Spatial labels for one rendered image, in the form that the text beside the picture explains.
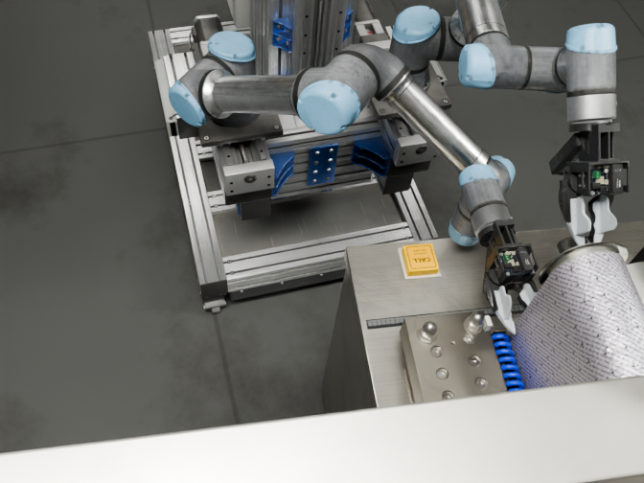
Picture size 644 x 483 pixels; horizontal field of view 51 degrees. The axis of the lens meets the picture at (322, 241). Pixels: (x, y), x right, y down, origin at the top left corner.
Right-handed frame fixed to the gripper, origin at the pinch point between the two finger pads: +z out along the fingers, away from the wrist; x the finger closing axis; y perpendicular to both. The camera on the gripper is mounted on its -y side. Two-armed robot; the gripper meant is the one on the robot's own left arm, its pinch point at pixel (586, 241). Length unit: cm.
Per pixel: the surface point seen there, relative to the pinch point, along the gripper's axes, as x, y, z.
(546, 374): -8.1, 1.0, 22.2
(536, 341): -8.1, -2.7, 17.4
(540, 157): 77, -172, -9
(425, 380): -26.6, -9.2, 24.7
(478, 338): -14.5, -13.8, 19.3
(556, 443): -35, 57, 6
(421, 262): -18.2, -37.3, 7.7
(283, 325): -43, -129, 43
